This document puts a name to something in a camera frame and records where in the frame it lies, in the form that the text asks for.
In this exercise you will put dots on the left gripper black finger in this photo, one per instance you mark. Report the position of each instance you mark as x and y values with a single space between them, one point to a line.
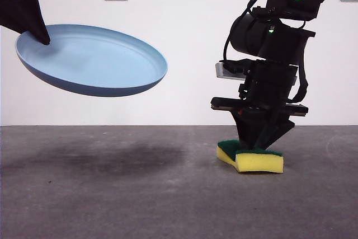
33 9
9 15

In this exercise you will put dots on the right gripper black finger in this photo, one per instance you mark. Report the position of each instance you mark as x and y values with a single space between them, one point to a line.
279 130
249 127

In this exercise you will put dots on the yellow sponge with green pad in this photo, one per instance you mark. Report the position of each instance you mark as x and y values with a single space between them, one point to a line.
257 163

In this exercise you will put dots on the light blue round plate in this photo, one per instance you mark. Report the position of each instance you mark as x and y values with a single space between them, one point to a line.
98 62

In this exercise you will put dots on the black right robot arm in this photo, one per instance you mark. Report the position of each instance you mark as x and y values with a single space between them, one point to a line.
265 40

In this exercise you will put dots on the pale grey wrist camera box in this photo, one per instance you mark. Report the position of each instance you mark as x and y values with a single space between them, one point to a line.
223 72

